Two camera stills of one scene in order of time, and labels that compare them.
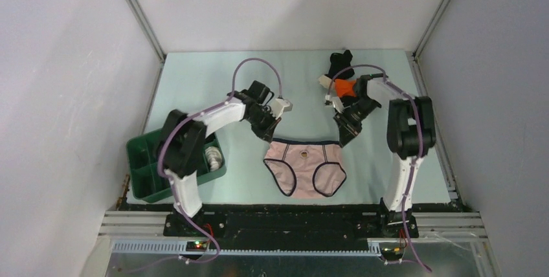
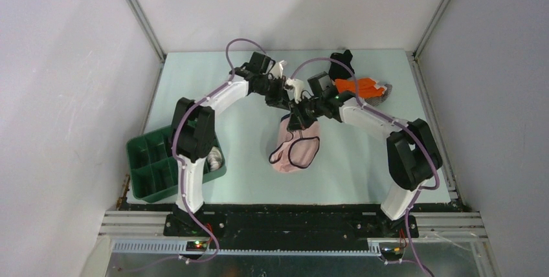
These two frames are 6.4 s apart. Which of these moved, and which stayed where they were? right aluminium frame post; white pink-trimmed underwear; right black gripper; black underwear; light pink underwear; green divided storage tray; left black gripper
Moved: light pink underwear; right black gripper; left black gripper
Stayed: green divided storage tray; white pink-trimmed underwear; black underwear; right aluminium frame post
